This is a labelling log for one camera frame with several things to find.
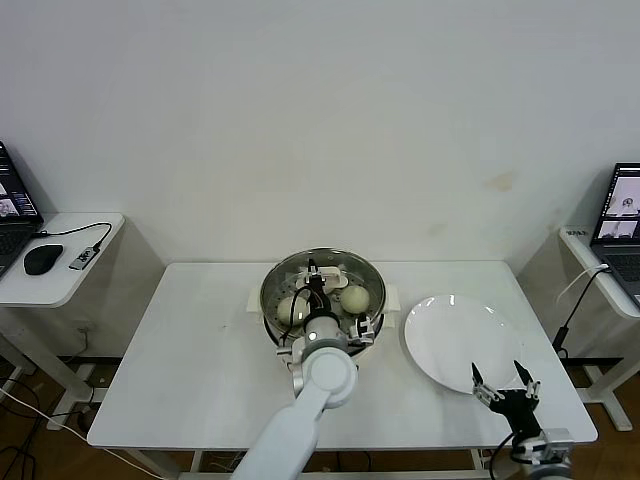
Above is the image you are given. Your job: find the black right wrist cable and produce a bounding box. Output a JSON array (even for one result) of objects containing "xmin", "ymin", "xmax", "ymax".
[{"xmin": 489, "ymin": 432, "xmax": 516, "ymax": 476}]

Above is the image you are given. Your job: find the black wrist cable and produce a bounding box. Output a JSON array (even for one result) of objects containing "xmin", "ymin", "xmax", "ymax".
[
  {"xmin": 489, "ymin": 432, "xmax": 516, "ymax": 476},
  {"xmin": 277, "ymin": 287, "xmax": 314, "ymax": 356}
]

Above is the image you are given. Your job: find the white steamed baozi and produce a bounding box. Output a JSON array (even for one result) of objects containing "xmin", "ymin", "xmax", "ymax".
[
  {"xmin": 340, "ymin": 286, "xmax": 371, "ymax": 316},
  {"xmin": 277, "ymin": 297, "xmax": 307, "ymax": 326}
]

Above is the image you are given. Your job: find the white table frame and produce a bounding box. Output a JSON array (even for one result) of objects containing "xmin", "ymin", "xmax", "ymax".
[{"xmin": 189, "ymin": 447, "xmax": 521, "ymax": 480}]

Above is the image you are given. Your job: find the stainless steel steamer pot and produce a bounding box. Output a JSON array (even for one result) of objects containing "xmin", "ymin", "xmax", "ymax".
[{"xmin": 259, "ymin": 247, "xmax": 389, "ymax": 359}]

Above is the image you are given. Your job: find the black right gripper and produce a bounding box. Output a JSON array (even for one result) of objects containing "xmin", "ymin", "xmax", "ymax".
[{"xmin": 470, "ymin": 359, "xmax": 546, "ymax": 441}]

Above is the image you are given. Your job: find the black laptop power cable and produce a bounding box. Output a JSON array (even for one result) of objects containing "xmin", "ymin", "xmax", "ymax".
[{"xmin": 552, "ymin": 268, "xmax": 609, "ymax": 361}]

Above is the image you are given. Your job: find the black usb hub cable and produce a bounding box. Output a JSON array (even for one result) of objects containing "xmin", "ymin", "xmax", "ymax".
[{"xmin": 32, "ymin": 221, "xmax": 112, "ymax": 251}]

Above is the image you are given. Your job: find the round glass lid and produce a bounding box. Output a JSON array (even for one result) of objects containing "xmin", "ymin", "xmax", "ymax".
[{"xmin": 260, "ymin": 246, "xmax": 388, "ymax": 331}]

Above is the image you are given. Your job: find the white round plate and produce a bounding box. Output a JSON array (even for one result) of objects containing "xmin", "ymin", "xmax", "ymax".
[{"xmin": 403, "ymin": 294, "xmax": 524, "ymax": 396}]

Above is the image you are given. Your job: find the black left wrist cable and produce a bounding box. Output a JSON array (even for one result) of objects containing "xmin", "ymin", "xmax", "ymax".
[{"xmin": 277, "ymin": 287, "xmax": 314, "ymax": 356}]

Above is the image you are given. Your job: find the white floor cable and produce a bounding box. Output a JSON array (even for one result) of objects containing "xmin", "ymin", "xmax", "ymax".
[{"xmin": 0, "ymin": 387, "xmax": 156, "ymax": 474}]

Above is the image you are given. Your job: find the open dark grey laptop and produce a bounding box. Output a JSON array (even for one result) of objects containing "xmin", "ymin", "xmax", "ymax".
[
  {"xmin": 0, "ymin": 140, "xmax": 45, "ymax": 279},
  {"xmin": 589, "ymin": 161, "xmax": 640, "ymax": 309}
]

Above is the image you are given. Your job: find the white laptop cable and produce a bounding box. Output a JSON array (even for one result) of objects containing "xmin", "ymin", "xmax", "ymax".
[{"xmin": 554, "ymin": 263, "xmax": 610, "ymax": 303}]

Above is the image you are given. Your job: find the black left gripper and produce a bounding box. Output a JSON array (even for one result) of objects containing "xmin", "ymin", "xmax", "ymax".
[{"xmin": 305, "ymin": 258, "xmax": 333, "ymax": 317}]

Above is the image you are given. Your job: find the black computer mouse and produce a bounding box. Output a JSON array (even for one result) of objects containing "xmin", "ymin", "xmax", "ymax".
[{"xmin": 23, "ymin": 243, "xmax": 65, "ymax": 276}]

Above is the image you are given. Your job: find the white cable bundle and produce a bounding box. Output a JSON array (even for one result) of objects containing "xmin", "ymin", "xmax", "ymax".
[{"xmin": 204, "ymin": 449, "xmax": 251, "ymax": 474}]

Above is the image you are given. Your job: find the grey usb hub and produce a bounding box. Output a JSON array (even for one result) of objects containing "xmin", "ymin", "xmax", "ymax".
[{"xmin": 68, "ymin": 245, "xmax": 99, "ymax": 271}]

